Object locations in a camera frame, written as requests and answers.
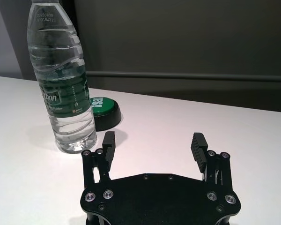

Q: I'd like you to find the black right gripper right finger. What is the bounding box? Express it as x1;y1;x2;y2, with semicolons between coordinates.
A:
191;132;231;188

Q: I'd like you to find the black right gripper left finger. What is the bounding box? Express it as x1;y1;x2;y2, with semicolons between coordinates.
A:
81;131;117;188

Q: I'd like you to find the green push button black base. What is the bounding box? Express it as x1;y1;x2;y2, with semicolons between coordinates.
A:
90;96;122;131

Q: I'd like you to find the clear water bottle green label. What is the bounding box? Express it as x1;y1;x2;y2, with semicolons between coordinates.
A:
27;0;98;154

